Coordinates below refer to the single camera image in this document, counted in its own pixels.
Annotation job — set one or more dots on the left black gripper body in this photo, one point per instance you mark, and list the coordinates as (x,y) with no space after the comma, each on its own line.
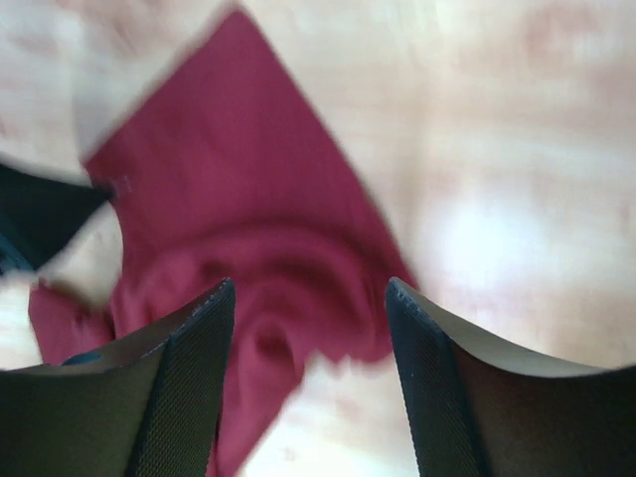
(40,216)

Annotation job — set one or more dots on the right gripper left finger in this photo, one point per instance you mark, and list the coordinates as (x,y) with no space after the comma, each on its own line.
(146,404)

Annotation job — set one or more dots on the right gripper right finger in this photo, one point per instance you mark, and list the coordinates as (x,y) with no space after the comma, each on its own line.
(480,405)

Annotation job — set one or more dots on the red t-shirt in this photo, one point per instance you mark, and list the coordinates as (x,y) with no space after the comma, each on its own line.
(226,172)

